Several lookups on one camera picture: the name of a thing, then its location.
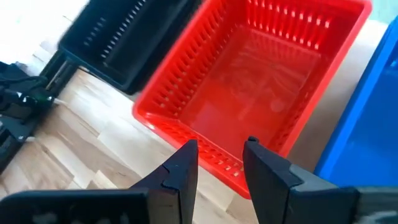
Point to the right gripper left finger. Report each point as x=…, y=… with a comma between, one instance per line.
x=174, y=193

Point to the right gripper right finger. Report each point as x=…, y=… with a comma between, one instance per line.
x=280, y=193

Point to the red plastic slotted basket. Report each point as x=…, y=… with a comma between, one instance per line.
x=248, y=93

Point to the blue plastic slotted basket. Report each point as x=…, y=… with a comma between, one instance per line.
x=367, y=124

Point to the black plastic slotted basket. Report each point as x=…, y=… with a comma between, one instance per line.
x=140, y=46

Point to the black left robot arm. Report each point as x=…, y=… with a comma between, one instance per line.
x=15, y=105

